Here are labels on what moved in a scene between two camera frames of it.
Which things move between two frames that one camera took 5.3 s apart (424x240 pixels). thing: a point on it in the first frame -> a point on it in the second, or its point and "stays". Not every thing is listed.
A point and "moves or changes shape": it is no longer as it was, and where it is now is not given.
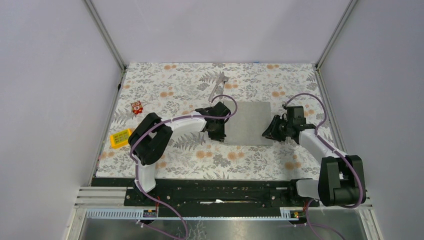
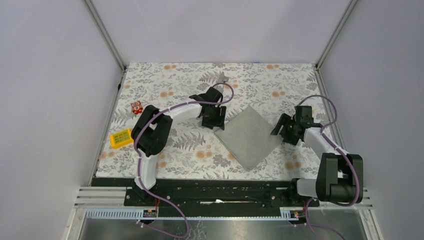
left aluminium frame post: x=97 y=19 stays
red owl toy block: x=136 y=107 stays
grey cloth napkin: x=247 y=127 moves or changes shape
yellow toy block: x=120 y=138 stays
